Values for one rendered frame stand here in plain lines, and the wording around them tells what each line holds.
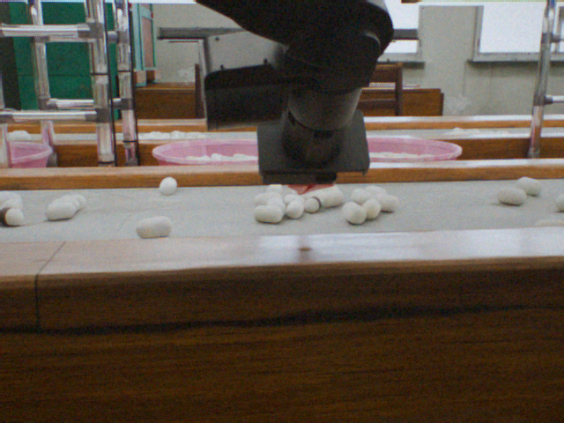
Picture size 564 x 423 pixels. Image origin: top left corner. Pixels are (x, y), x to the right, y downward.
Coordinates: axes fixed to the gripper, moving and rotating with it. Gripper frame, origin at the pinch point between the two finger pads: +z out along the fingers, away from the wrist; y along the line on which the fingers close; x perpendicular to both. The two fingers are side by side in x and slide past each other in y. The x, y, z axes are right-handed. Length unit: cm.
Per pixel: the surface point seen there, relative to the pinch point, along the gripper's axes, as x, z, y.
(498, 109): -295, 404, -265
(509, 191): -3.5, 9.1, -28.0
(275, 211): 0.8, 4.7, 2.5
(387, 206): -1.0, 7.6, -11.4
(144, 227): 4.2, 0.9, 16.3
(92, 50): -29.8, 13.9, 26.4
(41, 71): -43, 35, 40
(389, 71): -172, 193, -83
